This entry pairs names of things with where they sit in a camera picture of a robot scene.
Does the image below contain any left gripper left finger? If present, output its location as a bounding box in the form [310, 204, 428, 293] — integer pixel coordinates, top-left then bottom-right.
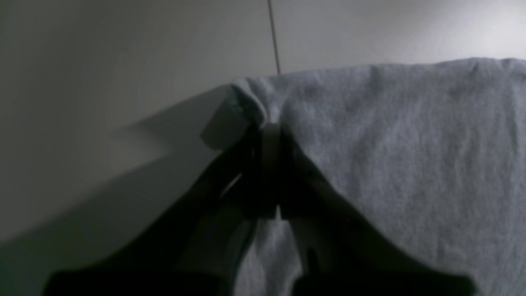
[44, 126, 280, 296]

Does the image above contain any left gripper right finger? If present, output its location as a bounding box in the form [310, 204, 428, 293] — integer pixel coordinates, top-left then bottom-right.
[279, 127, 476, 296]

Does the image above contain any grey T-shirt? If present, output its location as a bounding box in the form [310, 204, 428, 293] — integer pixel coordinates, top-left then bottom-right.
[221, 58, 525, 296]

